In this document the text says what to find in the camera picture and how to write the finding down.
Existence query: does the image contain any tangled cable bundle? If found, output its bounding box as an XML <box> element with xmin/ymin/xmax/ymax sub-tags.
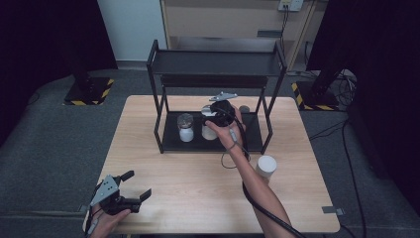
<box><xmin>335</xmin><ymin>68</ymin><xmax>359</xmax><ymax>104</ymax></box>

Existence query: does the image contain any dark curtain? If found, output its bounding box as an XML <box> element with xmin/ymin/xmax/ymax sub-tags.
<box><xmin>306</xmin><ymin>0</ymin><xmax>420</xmax><ymax>206</ymax></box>
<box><xmin>0</xmin><ymin>0</ymin><xmax>118</xmax><ymax>147</ymax></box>

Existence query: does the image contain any black stand striped base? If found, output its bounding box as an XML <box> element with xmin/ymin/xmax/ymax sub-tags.
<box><xmin>62</xmin><ymin>56</ymin><xmax>115</xmax><ymax>107</ymax></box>
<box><xmin>290</xmin><ymin>49</ymin><xmax>355</xmax><ymax>112</ymax></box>

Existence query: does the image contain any thin grey cord loop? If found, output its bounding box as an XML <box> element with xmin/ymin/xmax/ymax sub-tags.
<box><xmin>220</xmin><ymin>127</ymin><xmax>240</xmax><ymax>170</ymax></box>

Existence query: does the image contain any person's left hand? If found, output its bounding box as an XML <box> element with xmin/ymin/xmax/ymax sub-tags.
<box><xmin>88</xmin><ymin>202</ymin><xmax>132</xmax><ymax>238</ymax></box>

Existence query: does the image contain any person's right hand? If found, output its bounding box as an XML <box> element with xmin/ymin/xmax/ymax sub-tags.
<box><xmin>205</xmin><ymin>104</ymin><xmax>248</xmax><ymax>151</ymax></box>

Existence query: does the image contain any white wall power outlet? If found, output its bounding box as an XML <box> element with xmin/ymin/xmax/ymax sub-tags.
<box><xmin>277</xmin><ymin>0</ymin><xmax>305</xmax><ymax>13</ymax></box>

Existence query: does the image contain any grey cabinet handle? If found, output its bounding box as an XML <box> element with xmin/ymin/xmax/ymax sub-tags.
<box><xmin>257</xmin><ymin>30</ymin><xmax>283</xmax><ymax>38</ymax></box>

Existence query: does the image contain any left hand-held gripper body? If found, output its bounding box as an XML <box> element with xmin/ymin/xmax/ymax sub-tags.
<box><xmin>88</xmin><ymin>174</ymin><xmax>144</xmax><ymax>216</ymax></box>

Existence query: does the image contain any brown spice jar white lid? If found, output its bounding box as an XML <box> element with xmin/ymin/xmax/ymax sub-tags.
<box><xmin>256</xmin><ymin>155</ymin><xmax>278</xmax><ymax>184</ymax></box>

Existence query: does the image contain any white powder jar silver lid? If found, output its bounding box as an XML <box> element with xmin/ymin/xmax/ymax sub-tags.
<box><xmin>176</xmin><ymin>112</ymin><xmax>195</xmax><ymax>143</ymax></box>

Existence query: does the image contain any long black floor cable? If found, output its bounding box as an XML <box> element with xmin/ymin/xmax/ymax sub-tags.
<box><xmin>308</xmin><ymin>118</ymin><xmax>368</xmax><ymax>238</ymax></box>

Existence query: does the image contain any black outlet cable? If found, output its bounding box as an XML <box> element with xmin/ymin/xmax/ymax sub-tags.
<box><xmin>279</xmin><ymin>5</ymin><xmax>290</xmax><ymax>53</ymax></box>

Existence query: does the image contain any black metal rack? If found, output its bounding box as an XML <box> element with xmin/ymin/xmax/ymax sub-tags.
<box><xmin>146</xmin><ymin>39</ymin><xmax>288</xmax><ymax>156</ymax></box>

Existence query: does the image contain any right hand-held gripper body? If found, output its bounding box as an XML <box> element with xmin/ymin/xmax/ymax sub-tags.
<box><xmin>208</xmin><ymin>91</ymin><xmax>239</xmax><ymax>128</ymax></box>

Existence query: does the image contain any grey tape piece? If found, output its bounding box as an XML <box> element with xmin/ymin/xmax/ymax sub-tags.
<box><xmin>321</xmin><ymin>205</ymin><xmax>346</xmax><ymax>216</ymax></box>

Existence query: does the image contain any beige wooden cabinet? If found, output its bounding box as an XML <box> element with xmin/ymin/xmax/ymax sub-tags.
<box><xmin>159</xmin><ymin>0</ymin><xmax>318</xmax><ymax>70</ymax></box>

